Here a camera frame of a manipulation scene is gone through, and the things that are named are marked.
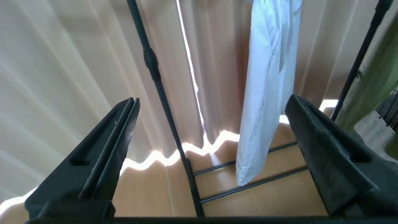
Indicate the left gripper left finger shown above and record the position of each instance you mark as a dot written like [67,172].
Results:
[93,174]

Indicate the green garment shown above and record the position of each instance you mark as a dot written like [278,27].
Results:
[373,84]

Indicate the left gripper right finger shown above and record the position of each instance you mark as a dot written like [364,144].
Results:
[342,174]

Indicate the black clothes rack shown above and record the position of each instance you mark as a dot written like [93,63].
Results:
[151,62]

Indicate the white laundry basket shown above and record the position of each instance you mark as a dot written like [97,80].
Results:
[390,109]

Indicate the beige curtain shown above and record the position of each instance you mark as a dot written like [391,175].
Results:
[62,77]

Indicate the pale grey shorts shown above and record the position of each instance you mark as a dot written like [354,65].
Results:
[267,93]

